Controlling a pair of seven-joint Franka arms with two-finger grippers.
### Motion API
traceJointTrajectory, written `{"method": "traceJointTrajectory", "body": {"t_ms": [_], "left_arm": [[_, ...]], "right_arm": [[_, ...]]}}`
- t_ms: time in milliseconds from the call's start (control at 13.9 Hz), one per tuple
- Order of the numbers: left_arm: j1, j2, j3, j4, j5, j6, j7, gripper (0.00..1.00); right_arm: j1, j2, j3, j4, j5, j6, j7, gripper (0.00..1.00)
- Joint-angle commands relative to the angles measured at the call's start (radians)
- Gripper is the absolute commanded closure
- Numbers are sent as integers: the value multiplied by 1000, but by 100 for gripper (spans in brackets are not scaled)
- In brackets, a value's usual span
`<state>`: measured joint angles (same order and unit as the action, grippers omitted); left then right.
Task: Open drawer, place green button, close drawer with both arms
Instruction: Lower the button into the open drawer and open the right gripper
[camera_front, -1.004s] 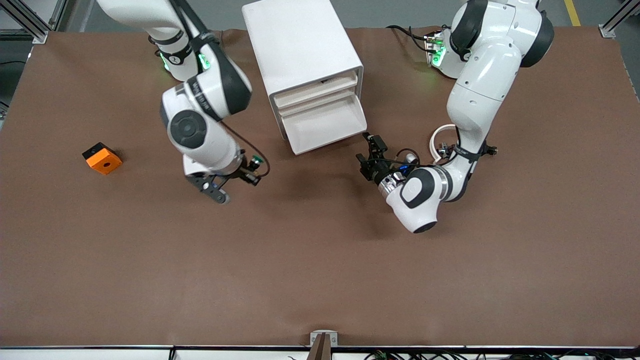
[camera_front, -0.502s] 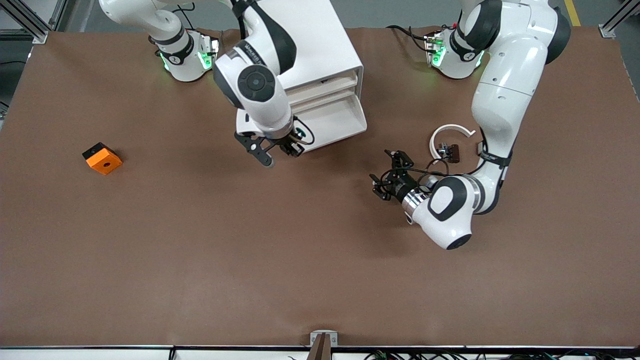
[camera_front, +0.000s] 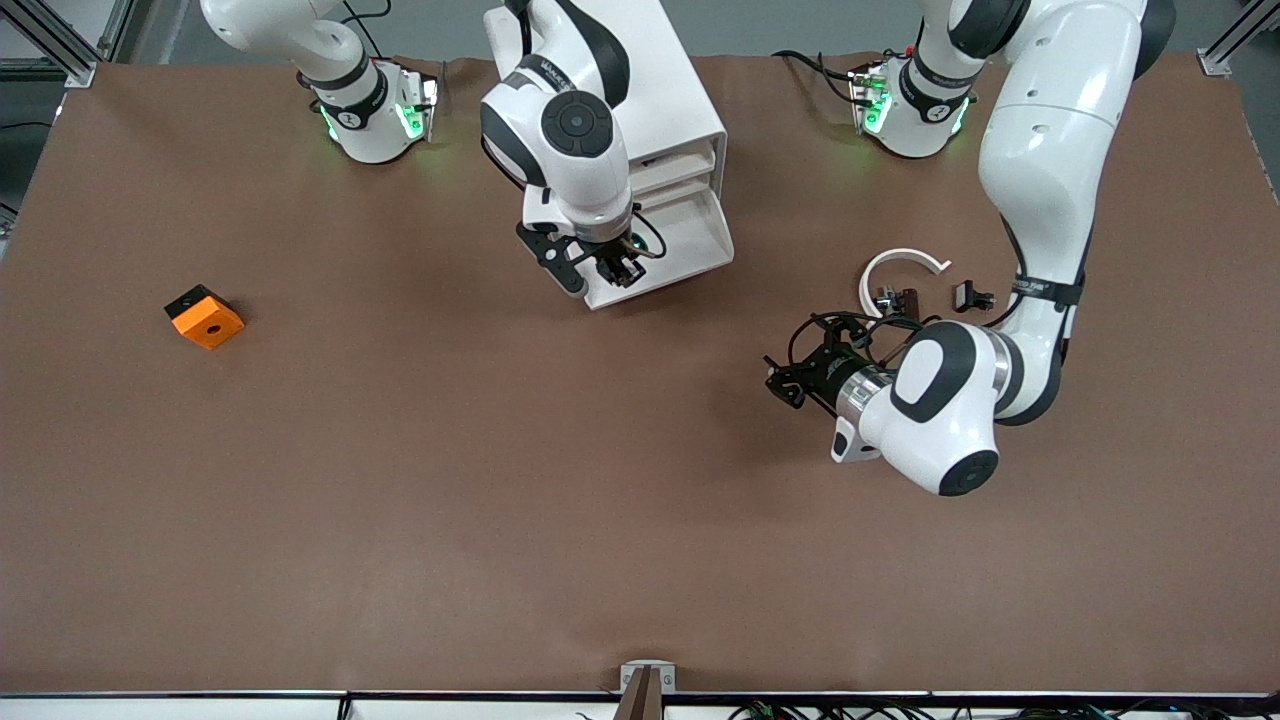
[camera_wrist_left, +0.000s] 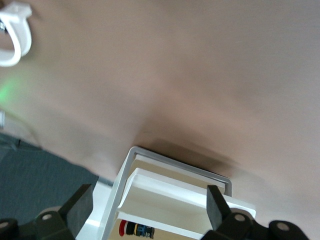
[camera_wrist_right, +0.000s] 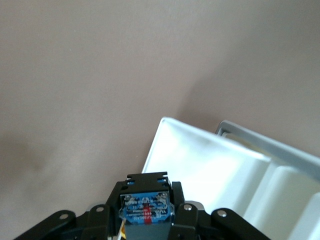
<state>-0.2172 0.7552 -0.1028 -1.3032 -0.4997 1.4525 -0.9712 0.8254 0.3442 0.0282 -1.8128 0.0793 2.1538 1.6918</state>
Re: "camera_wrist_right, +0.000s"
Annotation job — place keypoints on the brown table cover sheet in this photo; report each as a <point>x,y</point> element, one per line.
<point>100,75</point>

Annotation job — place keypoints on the white drawer cabinet shell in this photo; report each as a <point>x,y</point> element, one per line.
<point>287,156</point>

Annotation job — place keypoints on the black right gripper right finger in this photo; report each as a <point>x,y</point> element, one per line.
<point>190,222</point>

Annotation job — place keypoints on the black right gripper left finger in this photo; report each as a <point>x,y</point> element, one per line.
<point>95,222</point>

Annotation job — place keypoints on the cream cabinet drawer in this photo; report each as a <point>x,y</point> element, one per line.
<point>212,170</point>

